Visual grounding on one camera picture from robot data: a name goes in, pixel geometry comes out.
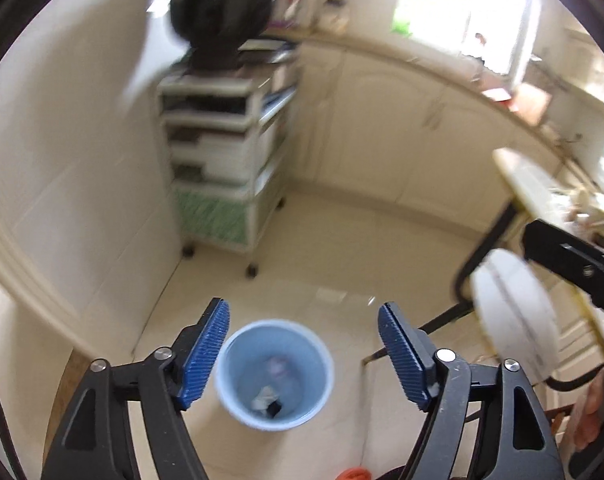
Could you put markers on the orange cutting board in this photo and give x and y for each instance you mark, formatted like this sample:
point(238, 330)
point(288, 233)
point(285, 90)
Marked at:
point(529, 105)

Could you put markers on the kitchen faucet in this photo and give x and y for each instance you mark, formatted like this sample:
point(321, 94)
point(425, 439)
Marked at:
point(479, 41)

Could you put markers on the orange slipper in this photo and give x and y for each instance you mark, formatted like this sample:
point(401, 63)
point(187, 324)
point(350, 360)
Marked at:
point(354, 475)

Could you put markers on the person's right hand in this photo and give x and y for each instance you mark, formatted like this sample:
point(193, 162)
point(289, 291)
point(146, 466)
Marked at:
point(589, 415)

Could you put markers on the black kitchen appliance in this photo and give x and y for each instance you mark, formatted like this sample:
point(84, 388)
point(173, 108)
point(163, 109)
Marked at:
point(217, 10)

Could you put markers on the purple wrapper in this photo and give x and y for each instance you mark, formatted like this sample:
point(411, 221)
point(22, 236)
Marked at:
point(278, 365)

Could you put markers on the white crumpled paper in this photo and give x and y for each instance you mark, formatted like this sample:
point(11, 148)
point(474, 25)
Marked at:
point(263, 396)

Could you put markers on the kitchen window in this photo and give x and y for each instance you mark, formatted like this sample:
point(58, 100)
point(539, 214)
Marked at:
point(456, 5)

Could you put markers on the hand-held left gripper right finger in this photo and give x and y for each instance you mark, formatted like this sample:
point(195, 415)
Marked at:
point(404, 360)

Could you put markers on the cream kitchen cabinets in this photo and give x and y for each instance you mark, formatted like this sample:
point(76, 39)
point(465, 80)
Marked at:
point(381, 135)

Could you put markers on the steel pot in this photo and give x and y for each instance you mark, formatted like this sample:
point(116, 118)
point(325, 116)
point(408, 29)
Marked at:
point(267, 51)

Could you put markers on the scraps pile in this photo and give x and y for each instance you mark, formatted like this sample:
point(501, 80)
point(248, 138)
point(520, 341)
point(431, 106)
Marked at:
point(581, 210)

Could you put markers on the blue plastic bin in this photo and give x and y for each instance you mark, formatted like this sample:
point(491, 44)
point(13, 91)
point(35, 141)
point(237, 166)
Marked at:
point(242, 360)

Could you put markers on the green item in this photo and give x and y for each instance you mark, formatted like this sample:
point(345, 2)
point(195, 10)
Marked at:
point(401, 27)

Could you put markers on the small black scrap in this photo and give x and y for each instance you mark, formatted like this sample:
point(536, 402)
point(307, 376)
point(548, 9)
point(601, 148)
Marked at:
point(275, 409)

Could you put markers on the white drawer cart on wheels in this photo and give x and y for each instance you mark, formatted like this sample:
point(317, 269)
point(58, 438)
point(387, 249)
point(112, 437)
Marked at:
point(217, 150)

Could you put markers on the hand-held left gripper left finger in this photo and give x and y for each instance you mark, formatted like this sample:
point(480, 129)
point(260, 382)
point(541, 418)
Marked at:
point(207, 355)

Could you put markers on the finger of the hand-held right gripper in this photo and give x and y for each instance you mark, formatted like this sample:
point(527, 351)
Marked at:
point(566, 255)

